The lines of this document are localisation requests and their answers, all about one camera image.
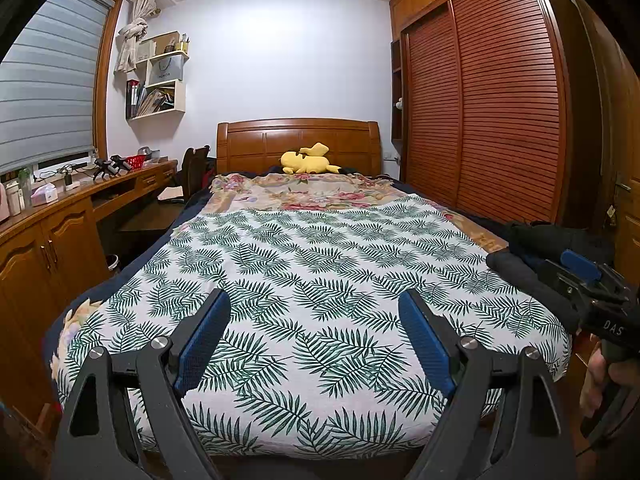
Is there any person's right hand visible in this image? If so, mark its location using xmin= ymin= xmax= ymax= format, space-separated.
xmin=580 ymin=342 xmax=613 ymax=418

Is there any beige tied curtain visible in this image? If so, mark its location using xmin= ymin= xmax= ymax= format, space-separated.
xmin=115 ymin=0 xmax=160 ymax=73

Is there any stack of books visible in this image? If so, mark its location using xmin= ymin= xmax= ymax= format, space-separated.
xmin=137 ymin=87 xmax=176 ymax=116

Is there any wooden door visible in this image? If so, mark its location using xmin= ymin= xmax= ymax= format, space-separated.
xmin=575 ymin=0 xmax=640 ymax=276

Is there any yellow plush toy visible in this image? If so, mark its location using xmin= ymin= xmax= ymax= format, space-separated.
xmin=280 ymin=143 xmax=342 ymax=176

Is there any black coat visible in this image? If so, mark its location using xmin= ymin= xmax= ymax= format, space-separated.
xmin=502 ymin=220 xmax=616 ymax=271

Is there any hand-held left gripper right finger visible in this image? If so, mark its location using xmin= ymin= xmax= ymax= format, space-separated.
xmin=398 ymin=290 xmax=583 ymax=480

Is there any wooden bed headboard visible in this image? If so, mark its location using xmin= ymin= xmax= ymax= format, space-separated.
xmin=216 ymin=118 xmax=382 ymax=177

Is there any floral blanket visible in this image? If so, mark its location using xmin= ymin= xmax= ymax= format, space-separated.
xmin=207 ymin=172 xmax=508 ymax=256

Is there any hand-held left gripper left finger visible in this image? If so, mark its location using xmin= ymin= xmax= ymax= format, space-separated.
xmin=52 ymin=287 xmax=232 ymax=480

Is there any white wall shelf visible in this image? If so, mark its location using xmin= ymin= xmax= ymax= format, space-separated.
xmin=125 ymin=30 xmax=191 ymax=121

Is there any grey window blind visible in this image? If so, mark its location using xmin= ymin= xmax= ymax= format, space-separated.
xmin=0 ymin=0 xmax=113 ymax=173

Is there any wooden slatted wardrobe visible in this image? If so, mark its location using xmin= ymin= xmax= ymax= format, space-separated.
xmin=389 ymin=0 xmax=576 ymax=231

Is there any dark wooden chair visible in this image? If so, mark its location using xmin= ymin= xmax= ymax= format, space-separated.
xmin=157 ymin=146 xmax=211 ymax=206

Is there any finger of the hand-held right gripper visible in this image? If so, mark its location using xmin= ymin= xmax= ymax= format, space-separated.
xmin=560 ymin=249 xmax=633 ymax=303
xmin=539 ymin=259 xmax=596 ymax=328

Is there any white paper bag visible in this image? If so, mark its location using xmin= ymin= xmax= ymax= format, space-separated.
xmin=146 ymin=54 xmax=185 ymax=83

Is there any leaf print blanket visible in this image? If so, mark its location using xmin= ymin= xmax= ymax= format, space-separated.
xmin=52 ymin=195 xmax=573 ymax=461

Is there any grey folded cloth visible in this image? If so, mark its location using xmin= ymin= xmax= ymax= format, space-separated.
xmin=486 ymin=250 xmax=581 ymax=331

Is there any wooden desk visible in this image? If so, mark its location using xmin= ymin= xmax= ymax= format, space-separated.
xmin=0 ymin=159 xmax=178 ymax=411

